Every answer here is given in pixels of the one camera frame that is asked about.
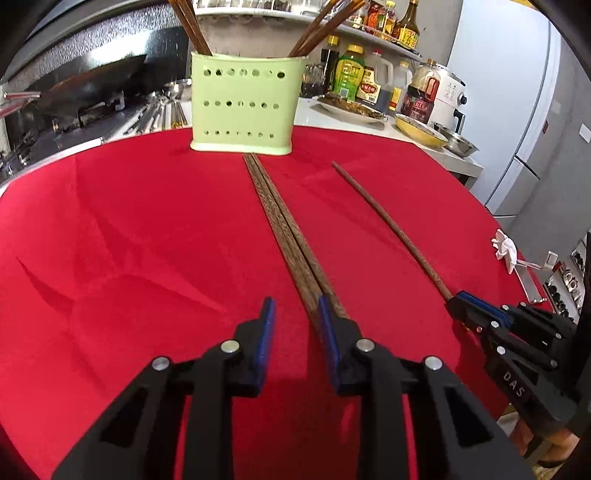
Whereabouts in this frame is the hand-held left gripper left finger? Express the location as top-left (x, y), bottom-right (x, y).
top-left (52, 298), bottom-right (276, 480)

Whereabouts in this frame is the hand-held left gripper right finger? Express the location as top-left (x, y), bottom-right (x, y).
top-left (318, 295), bottom-right (537, 480)

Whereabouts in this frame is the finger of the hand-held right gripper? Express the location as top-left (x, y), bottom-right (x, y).
top-left (445, 298), bottom-right (513, 356)
top-left (455, 290), bottom-right (579, 370)

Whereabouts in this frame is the brown wooden chopstick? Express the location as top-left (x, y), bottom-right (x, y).
top-left (331, 161), bottom-right (458, 305)
top-left (167, 0), bottom-right (205, 57)
top-left (291, 0), bottom-right (356, 58)
top-left (242, 154), bottom-right (324, 340)
top-left (249, 154), bottom-right (349, 320)
top-left (298, 0), bottom-right (369, 58)
top-left (181, 0), bottom-right (214, 57)
top-left (287, 0), bottom-right (338, 58)
top-left (174, 0), bottom-right (209, 57)

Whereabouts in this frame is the green plastic chopstick holder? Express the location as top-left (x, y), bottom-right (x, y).
top-left (189, 52), bottom-right (308, 155)

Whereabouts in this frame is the grey metal phone stand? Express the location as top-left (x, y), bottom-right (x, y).
top-left (512, 250), bottom-right (561, 306)

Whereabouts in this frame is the white crumpled tissue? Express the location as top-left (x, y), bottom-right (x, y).
top-left (490, 229), bottom-right (519, 274)

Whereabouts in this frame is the black rack with small items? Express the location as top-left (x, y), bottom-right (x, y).
top-left (544, 233), bottom-right (591, 324)

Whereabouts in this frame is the steel bowl with food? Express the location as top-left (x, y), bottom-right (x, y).
top-left (434, 122), bottom-right (481, 158)

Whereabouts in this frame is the red tablecloth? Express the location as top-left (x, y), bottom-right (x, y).
top-left (0, 124), bottom-right (555, 480)

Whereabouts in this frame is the yellow bowl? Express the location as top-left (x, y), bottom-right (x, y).
top-left (393, 113), bottom-right (450, 149)

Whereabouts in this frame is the white refrigerator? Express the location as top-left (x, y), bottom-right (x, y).
top-left (447, 0), bottom-right (580, 217)

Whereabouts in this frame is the white air fryer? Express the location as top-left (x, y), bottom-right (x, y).
top-left (431, 65), bottom-right (468, 136)

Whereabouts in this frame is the white plastic jug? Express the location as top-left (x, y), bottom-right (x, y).
top-left (389, 60), bottom-right (415, 114)

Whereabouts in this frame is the plate of cooked food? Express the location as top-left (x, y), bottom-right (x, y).
top-left (311, 91), bottom-right (389, 123)

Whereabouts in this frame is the red-labelled oil jug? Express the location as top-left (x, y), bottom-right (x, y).
top-left (355, 49), bottom-right (394, 112)

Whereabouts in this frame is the steel drying rack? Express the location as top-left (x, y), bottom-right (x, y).
top-left (121, 90), bottom-right (190, 138)

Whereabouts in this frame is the dark glass cup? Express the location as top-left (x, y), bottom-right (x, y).
top-left (301, 62), bottom-right (327, 99)

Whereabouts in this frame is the green plastic bottle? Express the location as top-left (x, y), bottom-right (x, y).
top-left (331, 44), bottom-right (366, 103)

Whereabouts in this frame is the small steel bowl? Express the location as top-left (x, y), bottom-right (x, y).
top-left (161, 78), bottom-right (193, 100)

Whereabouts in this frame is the slim dark soy sauce bottle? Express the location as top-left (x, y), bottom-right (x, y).
top-left (322, 35), bottom-right (341, 92)

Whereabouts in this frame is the dark yellow-labelled sauce bottle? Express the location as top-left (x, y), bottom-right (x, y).
top-left (392, 0), bottom-right (422, 50)

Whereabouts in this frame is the black gas stove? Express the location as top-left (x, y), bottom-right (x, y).
top-left (0, 104), bottom-right (158, 185)

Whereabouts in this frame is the small yellow oil bottle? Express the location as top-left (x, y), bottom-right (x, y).
top-left (382, 0), bottom-right (399, 38)

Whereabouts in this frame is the red seasoning packet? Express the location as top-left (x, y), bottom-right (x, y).
top-left (365, 0), bottom-right (385, 31)

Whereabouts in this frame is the black wok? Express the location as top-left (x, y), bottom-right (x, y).
top-left (0, 54), bottom-right (149, 127)

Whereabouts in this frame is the dark jug with red handle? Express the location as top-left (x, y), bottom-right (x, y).
top-left (400, 58), bottom-right (443, 123)

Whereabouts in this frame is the white wall shelf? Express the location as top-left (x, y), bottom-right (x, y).
top-left (194, 8), bottom-right (424, 63)

